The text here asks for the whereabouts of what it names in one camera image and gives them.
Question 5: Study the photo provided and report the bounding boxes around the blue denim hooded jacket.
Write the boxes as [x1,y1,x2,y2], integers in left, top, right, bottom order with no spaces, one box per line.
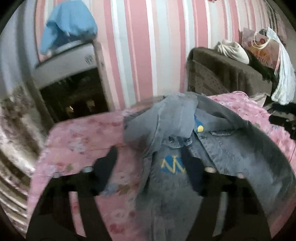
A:
[124,92,295,240]

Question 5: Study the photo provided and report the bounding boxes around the white quilted blanket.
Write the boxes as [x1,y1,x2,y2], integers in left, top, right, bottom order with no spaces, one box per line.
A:
[266,27,295,105]

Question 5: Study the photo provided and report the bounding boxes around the black garment on cabinet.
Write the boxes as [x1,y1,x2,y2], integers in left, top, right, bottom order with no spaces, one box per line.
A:
[245,49,277,82]

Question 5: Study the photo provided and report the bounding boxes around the pink floral bed sheet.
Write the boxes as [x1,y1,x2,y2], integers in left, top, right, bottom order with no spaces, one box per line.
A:
[27,91,295,240]

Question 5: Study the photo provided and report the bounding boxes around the pink floral gift bag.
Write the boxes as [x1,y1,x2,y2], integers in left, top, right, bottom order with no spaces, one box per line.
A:
[241,28,280,71]

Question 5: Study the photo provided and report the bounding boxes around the white folded garment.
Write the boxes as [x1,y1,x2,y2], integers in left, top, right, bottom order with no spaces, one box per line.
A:
[217,39,250,65]

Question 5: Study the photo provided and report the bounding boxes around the blue floral curtain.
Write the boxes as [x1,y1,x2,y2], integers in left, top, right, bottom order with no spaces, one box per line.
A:
[1,1,53,235]

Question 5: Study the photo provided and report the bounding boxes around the brown fuzzy blanket cover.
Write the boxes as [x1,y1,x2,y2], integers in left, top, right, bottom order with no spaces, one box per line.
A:
[186,47,272,96]

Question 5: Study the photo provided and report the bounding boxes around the silver black water dispenser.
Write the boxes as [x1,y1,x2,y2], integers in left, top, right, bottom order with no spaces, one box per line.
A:
[33,41,112,123]

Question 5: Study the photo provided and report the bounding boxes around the blue cloth bottle cover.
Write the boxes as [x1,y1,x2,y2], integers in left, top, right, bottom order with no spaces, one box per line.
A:
[39,1,98,55]

